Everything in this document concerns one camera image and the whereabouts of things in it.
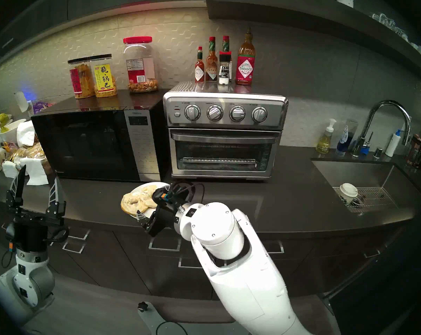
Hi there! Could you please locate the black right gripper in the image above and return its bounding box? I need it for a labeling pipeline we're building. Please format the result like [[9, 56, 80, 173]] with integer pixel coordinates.
[[136, 198, 179, 238]]

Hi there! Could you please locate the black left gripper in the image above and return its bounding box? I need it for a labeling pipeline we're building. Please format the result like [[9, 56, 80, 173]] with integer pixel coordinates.
[[6, 165, 67, 252]]

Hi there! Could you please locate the sliced bagel half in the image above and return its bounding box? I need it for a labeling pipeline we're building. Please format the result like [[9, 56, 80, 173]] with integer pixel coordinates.
[[121, 192, 150, 215], [136, 185, 159, 209]]

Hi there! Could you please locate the black microwave oven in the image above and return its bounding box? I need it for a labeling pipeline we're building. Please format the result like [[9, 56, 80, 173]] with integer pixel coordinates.
[[31, 89, 171, 182]]

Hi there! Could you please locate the glass toaster oven door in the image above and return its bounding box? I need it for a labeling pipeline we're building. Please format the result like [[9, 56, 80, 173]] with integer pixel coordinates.
[[169, 129, 281, 176]]

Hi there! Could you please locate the stainless steel toaster oven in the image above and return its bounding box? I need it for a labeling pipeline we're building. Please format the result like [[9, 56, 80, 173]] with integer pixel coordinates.
[[163, 80, 289, 180]]

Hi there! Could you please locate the white round plate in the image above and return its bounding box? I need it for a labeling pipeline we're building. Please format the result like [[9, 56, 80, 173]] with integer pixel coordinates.
[[128, 182, 171, 219]]

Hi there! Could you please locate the bagged bread loaf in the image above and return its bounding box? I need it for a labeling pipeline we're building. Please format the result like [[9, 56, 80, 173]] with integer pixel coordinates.
[[8, 142, 54, 174]]

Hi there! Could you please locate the crumpled white paper bag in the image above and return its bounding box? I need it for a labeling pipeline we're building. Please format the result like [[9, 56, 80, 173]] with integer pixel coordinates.
[[17, 120, 35, 147]]

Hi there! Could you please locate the white bowl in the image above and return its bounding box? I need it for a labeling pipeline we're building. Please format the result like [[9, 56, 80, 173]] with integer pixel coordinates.
[[0, 119, 26, 144]]

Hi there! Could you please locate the purple snack bag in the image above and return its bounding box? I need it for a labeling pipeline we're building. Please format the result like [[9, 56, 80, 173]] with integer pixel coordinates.
[[32, 100, 54, 114]]

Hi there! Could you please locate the snack jar red label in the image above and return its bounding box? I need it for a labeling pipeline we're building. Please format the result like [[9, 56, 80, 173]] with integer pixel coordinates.
[[68, 58, 95, 99]]

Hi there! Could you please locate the snack jar yellow label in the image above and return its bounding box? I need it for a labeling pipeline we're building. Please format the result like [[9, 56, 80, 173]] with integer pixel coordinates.
[[90, 54, 118, 98]]

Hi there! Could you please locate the large jar red lid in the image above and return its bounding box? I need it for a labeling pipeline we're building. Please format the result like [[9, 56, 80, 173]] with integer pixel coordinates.
[[123, 36, 159, 93]]

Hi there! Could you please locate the small red Tabasco bottle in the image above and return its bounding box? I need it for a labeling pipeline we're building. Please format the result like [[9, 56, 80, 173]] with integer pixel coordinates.
[[195, 46, 205, 83]]

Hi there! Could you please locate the medium orange Tabasco bottle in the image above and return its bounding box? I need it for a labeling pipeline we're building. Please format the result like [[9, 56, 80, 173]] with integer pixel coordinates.
[[206, 37, 218, 83]]

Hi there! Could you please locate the black capped salt shaker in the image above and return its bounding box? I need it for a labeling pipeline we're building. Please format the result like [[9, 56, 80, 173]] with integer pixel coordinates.
[[218, 51, 232, 85]]

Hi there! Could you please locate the large Tabasco sauce bottle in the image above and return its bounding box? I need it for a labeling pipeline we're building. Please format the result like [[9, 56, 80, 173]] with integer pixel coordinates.
[[235, 28, 256, 85]]

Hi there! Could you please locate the dark wood upper cabinet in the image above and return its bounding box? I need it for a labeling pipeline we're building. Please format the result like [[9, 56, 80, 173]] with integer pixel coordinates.
[[0, 0, 213, 75]]

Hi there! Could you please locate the yellow soap pump dispenser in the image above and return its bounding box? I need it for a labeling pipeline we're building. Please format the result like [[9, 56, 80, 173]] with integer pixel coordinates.
[[316, 119, 337, 154]]

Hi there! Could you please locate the paper coffee cup white lid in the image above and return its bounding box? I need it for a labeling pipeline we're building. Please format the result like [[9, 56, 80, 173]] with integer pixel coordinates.
[[338, 183, 359, 206]]

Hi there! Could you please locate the blue dish soap bottle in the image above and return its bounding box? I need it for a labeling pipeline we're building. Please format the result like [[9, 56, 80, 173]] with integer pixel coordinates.
[[336, 119, 358, 153]]

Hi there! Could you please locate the chrome gooseneck faucet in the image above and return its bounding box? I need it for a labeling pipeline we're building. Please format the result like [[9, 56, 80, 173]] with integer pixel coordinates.
[[351, 100, 412, 157]]

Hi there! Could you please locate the white bottle blue cap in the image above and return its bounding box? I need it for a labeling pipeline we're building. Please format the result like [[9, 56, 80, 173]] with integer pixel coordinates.
[[385, 129, 401, 157]]

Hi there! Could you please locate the dark glass jar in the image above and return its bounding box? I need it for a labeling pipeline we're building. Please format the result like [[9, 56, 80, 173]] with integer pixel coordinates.
[[406, 134, 421, 167]]

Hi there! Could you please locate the clear drinking glasses row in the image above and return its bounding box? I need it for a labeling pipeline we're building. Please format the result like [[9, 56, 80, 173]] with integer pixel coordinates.
[[371, 13, 409, 42]]

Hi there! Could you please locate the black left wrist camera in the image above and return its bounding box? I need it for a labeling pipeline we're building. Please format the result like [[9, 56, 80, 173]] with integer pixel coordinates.
[[5, 223, 17, 253]]

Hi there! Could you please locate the white paper wall note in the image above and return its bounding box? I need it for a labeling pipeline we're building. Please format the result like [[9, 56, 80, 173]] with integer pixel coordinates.
[[14, 91, 29, 112]]

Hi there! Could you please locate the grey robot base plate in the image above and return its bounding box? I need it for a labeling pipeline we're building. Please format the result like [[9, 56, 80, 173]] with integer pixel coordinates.
[[138, 301, 232, 335]]

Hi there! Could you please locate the wire sink rack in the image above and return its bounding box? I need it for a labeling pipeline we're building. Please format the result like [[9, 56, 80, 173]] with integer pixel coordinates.
[[333, 186, 399, 213]]

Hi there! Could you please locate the dark wood wall shelf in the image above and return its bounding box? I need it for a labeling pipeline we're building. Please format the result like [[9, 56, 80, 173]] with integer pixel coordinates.
[[207, 0, 421, 87]]

